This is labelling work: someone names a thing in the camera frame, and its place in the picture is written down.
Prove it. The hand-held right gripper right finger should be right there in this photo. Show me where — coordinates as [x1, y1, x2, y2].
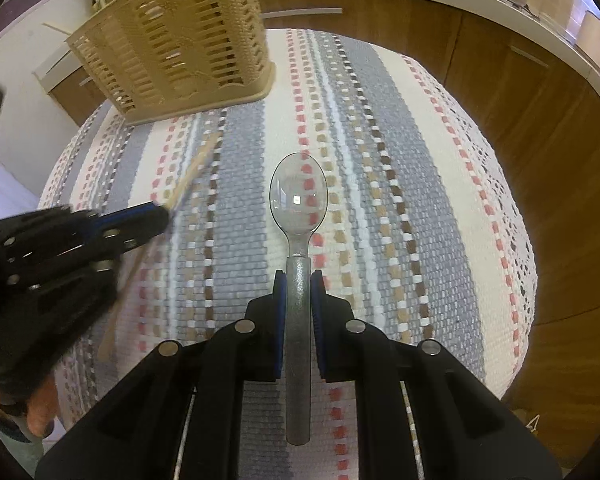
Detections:
[310, 269, 563, 480]

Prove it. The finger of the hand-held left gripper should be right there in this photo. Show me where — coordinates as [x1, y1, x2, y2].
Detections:
[5, 224, 169, 291]
[0, 202, 171, 249]

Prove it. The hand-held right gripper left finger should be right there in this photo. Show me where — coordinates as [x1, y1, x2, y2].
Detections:
[35, 269, 288, 480]

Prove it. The wooden chopstick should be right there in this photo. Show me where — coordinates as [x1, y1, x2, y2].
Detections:
[97, 132, 221, 363]

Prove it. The clear plastic spoon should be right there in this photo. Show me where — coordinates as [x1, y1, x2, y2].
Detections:
[269, 151, 328, 446]

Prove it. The beige plastic utensil basket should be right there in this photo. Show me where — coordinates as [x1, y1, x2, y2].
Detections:
[65, 0, 277, 127]

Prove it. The person's left hand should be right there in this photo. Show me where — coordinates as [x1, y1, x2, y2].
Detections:
[0, 375, 57, 440]

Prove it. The person's grey clothing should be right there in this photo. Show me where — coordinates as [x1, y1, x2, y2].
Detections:
[0, 422, 46, 478]

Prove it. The wooden cabinet door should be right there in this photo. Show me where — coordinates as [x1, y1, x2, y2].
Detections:
[47, 67, 113, 128]
[442, 10, 600, 326]
[500, 295, 600, 466]
[257, 0, 463, 86]

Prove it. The striped woven table mat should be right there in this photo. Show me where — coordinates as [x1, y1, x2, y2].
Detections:
[37, 27, 540, 480]

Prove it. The silver cabinet handle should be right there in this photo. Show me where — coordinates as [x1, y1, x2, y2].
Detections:
[261, 7, 344, 20]
[509, 44, 552, 69]

